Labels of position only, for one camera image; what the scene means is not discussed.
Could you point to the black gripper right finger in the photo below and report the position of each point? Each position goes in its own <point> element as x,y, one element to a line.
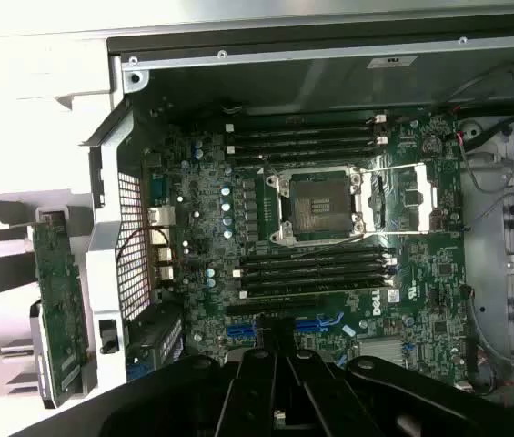
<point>397,400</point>

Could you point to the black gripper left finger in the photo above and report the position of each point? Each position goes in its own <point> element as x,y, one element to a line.
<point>170,400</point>

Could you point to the silver chipset heat sink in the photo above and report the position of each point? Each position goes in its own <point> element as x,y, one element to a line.
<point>381,350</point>

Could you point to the blue expansion slot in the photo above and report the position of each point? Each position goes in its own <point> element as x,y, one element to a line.
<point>240,328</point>

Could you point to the green Dell motherboard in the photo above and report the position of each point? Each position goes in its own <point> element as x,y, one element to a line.
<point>438,282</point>

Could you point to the long black expansion slot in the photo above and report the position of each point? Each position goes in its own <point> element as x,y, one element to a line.
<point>270,307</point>

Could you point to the black RAM slot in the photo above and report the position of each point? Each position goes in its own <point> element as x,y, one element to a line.
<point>304,124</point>
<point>315,277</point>
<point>315,288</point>
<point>306,155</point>
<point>306,145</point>
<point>304,134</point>
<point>315,267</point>
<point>315,256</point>

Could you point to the thin metal locking lever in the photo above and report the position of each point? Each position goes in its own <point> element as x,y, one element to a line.
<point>388,169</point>
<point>402,232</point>

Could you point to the CPU socket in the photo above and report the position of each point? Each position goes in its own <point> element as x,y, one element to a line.
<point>320,205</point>

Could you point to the silver socket cover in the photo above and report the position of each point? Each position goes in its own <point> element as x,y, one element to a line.
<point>422,191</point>

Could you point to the grey parts rack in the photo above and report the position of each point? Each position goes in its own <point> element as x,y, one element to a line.
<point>6,211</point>

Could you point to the open black PC case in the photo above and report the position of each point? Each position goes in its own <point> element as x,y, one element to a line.
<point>284,86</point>

